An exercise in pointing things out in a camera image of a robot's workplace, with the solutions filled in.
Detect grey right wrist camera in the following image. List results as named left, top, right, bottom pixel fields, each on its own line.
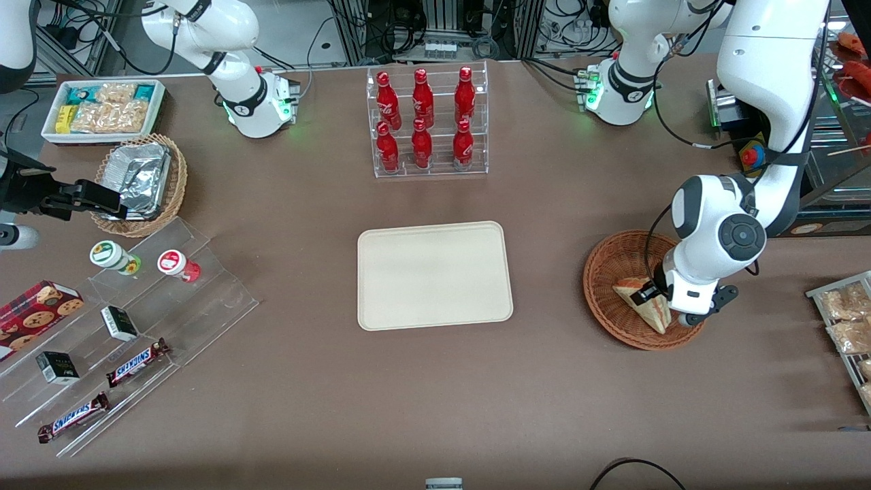
left=0, top=225, right=40, bottom=252

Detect grey wire tray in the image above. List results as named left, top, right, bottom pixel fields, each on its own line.
left=805, top=270, right=871, bottom=417

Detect red lidded cup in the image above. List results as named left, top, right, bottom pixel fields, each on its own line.
left=157, top=249, right=202, bottom=284

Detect green lidded cup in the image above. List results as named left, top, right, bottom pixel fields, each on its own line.
left=88, top=240, right=143, bottom=277

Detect clear acrylic stepped shelf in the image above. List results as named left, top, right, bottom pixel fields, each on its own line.
left=0, top=216, right=261, bottom=459

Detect black food warmer machine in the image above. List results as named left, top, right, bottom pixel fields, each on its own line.
left=706, top=10, right=871, bottom=240

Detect Snickers bar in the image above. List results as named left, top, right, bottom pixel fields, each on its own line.
left=37, top=391, right=111, bottom=445
left=105, top=338, right=171, bottom=389

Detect silver foil containers stack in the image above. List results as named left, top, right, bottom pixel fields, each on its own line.
left=101, top=142, right=172, bottom=221

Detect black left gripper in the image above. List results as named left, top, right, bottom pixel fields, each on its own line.
left=629, top=278, right=740, bottom=327

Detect triangular sandwich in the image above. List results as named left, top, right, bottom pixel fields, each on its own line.
left=612, top=275, right=674, bottom=336

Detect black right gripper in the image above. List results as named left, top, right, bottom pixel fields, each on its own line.
left=0, top=151, right=131, bottom=223

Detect white rectangular plastic bin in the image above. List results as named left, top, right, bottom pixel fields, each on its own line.
left=40, top=78, right=167, bottom=147

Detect red cola bottle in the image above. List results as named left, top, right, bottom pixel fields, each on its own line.
left=412, top=68, right=436, bottom=129
left=452, top=118, right=475, bottom=172
left=375, top=121, right=401, bottom=174
left=454, top=65, right=477, bottom=125
left=376, top=71, right=403, bottom=130
left=410, top=118, right=434, bottom=170

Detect cream plastic tray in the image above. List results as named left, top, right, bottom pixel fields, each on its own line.
left=357, top=220, right=514, bottom=333

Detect clear bag of snacks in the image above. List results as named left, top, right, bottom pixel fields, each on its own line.
left=826, top=318, right=871, bottom=355
left=819, top=282, right=871, bottom=323

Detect clear acrylic bottle rack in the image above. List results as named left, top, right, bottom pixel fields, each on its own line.
left=365, top=61, right=490, bottom=180

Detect small dark carton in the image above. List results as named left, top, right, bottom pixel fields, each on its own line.
left=35, top=350, right=81, bottom=387
left=100, top=305, right=140, bottom=343

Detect clear bag of crackers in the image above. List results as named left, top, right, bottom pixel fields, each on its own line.
left=70, top=82, right=148, bottom=135

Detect light tan wicker basket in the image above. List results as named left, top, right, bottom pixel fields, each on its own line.
left=90, top=133, right=188, bottom=239

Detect red cookie box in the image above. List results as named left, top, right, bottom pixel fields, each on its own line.
left=0, top=280, right=86, bottom=362

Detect brown round wicker basket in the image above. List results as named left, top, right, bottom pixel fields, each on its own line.
left=582, top=229, right=712, bottom=352

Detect black cable loop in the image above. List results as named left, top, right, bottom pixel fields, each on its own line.
left=589, top=458, right=689, bottom=490

